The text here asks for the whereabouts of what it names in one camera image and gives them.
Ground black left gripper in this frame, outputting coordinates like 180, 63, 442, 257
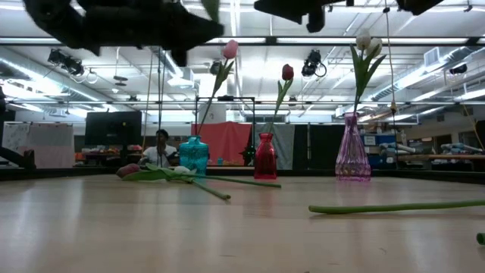
81, 0, 225, 67

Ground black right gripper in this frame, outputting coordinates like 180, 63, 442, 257
253, 0, 353, 33

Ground white artificial tulip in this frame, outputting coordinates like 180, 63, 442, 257
349, 29, 373, 115
354, 36, 388, 115

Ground blue glass vase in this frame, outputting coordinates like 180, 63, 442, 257
177, 135, 210, 179

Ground red glass vase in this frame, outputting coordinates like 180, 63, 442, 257
253, 132, 278, 180

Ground purple glass vase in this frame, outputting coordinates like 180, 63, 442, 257
334, 112, 372, 182

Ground red cloth panel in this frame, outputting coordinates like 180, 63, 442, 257
190, 121, 254, 167

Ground black monitor screen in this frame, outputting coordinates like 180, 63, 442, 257
84, 110, 143, 146

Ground person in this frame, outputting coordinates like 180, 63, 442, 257
140, 128, 179, 168

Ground grey cloth panel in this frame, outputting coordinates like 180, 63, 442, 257
252, 123, 296, 171

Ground black partition panel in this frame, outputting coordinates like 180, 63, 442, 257
295, 124, 346, 171

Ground cluttered wooden desk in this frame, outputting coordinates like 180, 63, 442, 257
74, 145, 152, 168

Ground white ceiling vent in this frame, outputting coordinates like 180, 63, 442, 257
423, 46, 441, 68

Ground blue storage boxes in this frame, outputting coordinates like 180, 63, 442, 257
359, 133, 398, 170

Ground pale blue lab device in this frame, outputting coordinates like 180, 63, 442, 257
441, 143, 484, 155
380, 142, 418, 155

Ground white board panel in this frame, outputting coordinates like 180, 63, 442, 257
2, 123, 76, 169

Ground wooden workbench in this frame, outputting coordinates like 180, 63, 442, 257
396, 152, 485, 171

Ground black hanging camera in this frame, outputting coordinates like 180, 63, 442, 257
301, 49, 327, 79
47, 48, 86, 77

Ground thin hanging cable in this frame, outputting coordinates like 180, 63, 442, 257
155, 47, 167, 168
140, 47, 155, 158

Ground black rectangular stand frame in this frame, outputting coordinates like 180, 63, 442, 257
194, 96, 256, 126

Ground hanging cord with knob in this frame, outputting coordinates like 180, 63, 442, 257
383, 0, 399, 117

